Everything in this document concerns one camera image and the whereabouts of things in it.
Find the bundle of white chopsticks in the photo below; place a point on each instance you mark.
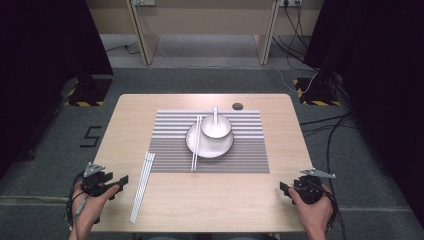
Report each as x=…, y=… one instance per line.
x=143, y=186

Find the white plate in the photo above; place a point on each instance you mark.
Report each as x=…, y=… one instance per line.
x=210, y=150

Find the long white chopstick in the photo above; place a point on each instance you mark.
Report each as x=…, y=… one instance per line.
x=194, y=150
x=199, y=143

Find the hazard striped stand base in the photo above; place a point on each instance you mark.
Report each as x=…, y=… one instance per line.
x=316, y=96
x=88, y=96

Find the grey striped placemat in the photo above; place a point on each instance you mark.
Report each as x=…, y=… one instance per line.
x=173, y=156

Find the white bowl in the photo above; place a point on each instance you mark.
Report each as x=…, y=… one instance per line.
x=216, y=128

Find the person's left hand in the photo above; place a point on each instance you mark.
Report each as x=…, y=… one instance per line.
x=90, y=210

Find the light wooden desk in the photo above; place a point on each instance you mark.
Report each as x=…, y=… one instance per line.
x=200, y=20

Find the white spoon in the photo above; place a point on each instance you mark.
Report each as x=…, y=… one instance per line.
x=215, y=116

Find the black curtain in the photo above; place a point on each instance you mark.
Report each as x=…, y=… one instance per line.
x=40, y=66
x=383, y=83

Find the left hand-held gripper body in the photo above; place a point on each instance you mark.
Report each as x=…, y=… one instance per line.
x=93, y=185

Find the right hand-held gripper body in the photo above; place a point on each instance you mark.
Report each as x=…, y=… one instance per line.
x=308, y=191

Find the person's right hand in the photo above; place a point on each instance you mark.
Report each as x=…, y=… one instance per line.
x=313, y=215

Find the wall power socket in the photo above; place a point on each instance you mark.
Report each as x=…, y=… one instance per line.
x=290, y=2
x=144, y=2

